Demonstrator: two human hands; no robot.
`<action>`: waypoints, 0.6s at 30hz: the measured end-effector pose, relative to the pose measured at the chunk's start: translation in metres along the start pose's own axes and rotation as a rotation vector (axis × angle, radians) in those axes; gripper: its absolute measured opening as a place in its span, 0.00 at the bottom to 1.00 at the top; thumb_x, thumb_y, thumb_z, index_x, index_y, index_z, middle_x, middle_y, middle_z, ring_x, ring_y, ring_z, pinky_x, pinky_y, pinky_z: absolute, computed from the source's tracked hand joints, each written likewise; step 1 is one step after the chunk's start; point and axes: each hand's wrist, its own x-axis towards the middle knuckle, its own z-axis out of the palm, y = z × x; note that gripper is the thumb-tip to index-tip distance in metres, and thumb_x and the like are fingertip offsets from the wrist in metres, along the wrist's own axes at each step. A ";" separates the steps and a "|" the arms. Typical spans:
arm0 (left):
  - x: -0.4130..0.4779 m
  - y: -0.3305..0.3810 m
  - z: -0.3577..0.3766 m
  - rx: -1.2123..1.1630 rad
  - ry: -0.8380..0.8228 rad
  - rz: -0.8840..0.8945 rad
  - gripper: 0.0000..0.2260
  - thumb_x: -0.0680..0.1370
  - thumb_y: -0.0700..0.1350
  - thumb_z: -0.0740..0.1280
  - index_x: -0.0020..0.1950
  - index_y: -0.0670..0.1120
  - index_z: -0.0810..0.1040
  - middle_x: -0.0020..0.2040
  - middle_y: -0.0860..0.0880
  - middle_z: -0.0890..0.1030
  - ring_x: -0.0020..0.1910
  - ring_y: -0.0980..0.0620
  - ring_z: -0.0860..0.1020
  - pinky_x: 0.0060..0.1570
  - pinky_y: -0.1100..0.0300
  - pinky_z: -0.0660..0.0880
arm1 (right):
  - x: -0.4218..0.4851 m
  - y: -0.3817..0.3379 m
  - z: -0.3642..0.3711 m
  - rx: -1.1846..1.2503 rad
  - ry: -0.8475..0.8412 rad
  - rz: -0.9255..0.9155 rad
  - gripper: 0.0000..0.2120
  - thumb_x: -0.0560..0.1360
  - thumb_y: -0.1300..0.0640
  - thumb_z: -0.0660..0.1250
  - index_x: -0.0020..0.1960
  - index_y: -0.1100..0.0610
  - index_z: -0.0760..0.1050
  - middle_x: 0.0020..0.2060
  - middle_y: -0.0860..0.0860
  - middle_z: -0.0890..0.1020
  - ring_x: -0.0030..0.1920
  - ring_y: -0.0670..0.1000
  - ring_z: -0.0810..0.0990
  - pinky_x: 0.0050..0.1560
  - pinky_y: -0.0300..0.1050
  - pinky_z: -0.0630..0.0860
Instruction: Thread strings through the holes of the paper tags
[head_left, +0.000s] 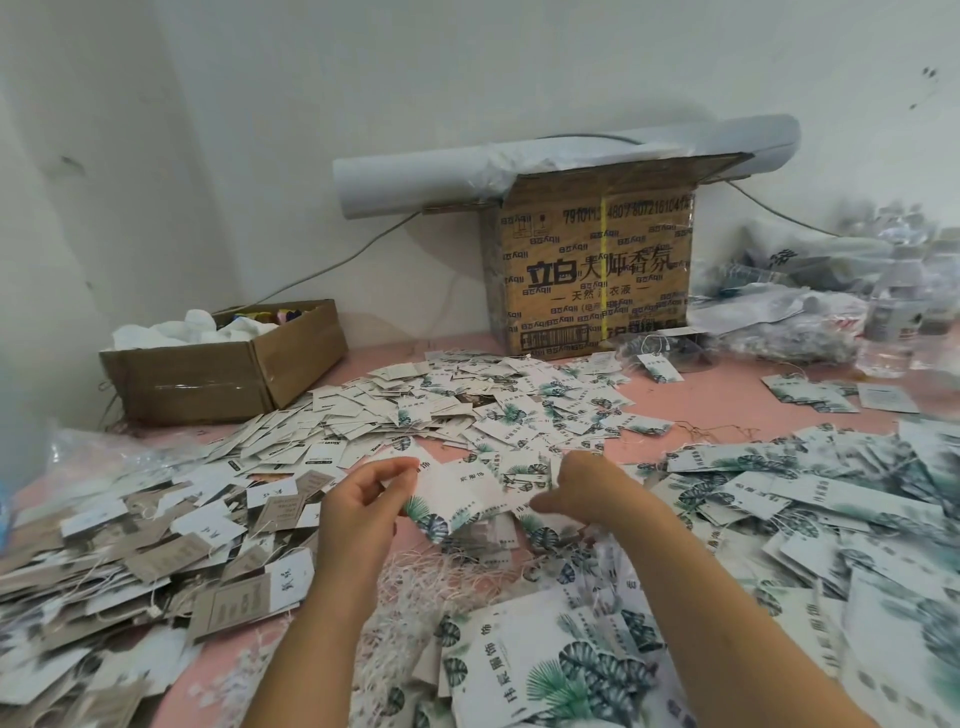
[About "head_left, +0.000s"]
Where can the person's left hand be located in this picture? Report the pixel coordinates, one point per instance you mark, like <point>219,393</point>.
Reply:
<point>363,525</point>

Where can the person's right hand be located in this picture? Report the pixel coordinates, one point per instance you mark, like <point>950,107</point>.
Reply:
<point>600,492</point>

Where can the single white leaf print tag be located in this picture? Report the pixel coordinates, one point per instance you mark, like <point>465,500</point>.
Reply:
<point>453,495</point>

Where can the heap of small tags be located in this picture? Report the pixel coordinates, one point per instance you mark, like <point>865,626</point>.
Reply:
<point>435,398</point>

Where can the pile of green leaf tags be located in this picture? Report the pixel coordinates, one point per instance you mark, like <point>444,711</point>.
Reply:
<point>818,563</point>

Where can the pile of brown white tags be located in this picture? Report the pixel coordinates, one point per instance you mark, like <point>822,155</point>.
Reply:
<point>128,570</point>

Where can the person's left forearm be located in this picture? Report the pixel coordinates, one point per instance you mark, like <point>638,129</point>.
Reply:
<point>308,668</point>

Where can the person's right forearm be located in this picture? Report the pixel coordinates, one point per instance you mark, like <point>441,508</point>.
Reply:
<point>743,638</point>

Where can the small open cardboard box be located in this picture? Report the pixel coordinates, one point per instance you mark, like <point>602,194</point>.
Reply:
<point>222,365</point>

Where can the large printed cardboard box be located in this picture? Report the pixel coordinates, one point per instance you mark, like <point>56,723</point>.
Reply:
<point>597,267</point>

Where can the white crumpled material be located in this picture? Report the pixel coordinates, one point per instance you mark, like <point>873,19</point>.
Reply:
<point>189,329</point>

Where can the clear plastic bag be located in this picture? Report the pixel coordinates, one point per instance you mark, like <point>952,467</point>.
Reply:
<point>93,453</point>

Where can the heap of clear plastic bags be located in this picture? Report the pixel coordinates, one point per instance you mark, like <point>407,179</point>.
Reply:
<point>840,303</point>

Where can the white roll in plastic wrap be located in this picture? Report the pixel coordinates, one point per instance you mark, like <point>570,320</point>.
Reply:
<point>428,173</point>

